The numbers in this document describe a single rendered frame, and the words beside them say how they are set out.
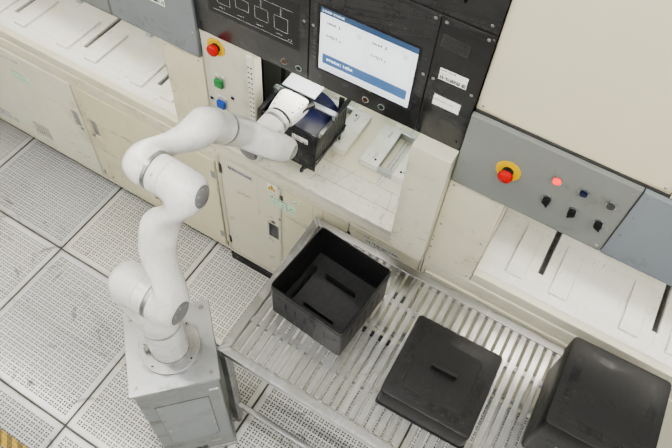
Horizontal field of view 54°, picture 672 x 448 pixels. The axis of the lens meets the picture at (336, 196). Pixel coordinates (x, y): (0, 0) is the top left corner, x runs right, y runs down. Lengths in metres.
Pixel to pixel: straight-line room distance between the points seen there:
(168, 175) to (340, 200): 0.89
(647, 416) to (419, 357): 0.64
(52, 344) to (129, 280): 1.37
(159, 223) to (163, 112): 1.05
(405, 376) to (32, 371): 1.71
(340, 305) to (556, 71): 1.09
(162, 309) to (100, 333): 1.36
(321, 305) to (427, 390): 0.45
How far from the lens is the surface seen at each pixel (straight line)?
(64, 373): 3.10
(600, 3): 1.43
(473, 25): 1.55
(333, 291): 2.24
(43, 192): 3.61
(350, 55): 1.77
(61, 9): 3.17
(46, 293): 3.29
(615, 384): 2.05
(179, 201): 1.56
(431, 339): 2.10
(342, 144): 2.42
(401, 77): 1.73
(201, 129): 1.60
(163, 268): 1.74
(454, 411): 2.04
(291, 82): 2.10
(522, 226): 2.38
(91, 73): 2.84
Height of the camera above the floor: 2.76
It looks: 55 degrees down
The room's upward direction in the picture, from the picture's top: 6 degrees clockwise
